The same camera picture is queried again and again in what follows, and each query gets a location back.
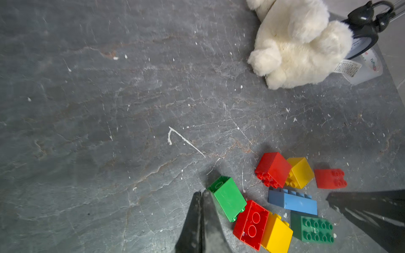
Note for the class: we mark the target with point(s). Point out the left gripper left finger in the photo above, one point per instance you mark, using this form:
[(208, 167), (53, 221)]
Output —
[(202, 231)]

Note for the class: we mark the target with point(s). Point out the light green square lego brick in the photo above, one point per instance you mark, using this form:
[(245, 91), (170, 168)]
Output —
[(227, 198)]

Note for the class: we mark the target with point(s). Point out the red square lego brick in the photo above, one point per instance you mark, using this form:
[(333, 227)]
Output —
[(250, 225), (273, 170)]

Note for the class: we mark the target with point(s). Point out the red square lego brick bottom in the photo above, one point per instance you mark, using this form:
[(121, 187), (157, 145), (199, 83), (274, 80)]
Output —
[(250, 225)]

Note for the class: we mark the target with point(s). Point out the red lego brick right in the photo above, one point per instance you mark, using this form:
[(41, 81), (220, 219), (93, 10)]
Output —
[(330, 178)]

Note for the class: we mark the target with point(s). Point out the yellow square lego brick bottom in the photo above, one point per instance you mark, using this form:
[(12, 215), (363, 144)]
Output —
[(277, 235)]

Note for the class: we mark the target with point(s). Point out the yellow square lego brick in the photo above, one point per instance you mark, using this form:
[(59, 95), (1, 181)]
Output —
[(277, 235), (301, 173)]

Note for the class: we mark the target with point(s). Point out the yellow square lego brick top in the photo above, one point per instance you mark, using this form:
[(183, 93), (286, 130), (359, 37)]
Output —
[(301, 173)]

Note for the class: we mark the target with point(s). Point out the red square lego brick top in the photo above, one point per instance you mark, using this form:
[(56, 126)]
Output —
[(273, 170)]

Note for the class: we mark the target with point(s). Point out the blue long lego brick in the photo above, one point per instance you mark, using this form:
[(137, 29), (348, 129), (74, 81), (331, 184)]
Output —
[(292, 200)]

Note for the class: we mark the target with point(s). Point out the clear tape roll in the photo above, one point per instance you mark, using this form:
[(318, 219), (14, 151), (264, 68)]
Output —
[(371, 67)]

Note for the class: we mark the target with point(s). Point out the black alarm clock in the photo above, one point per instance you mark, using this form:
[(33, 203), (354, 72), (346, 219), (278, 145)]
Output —
[(366, 26)]

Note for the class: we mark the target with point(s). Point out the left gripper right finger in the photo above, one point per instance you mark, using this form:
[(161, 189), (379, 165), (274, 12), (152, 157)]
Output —
[(381, 215)]

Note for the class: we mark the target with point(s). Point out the dark green long lego brick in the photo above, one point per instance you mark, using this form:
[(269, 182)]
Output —
[(311, 229)]

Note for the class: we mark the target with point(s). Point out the white plush dog toy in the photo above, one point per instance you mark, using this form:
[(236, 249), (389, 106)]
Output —
[(296, 43)]

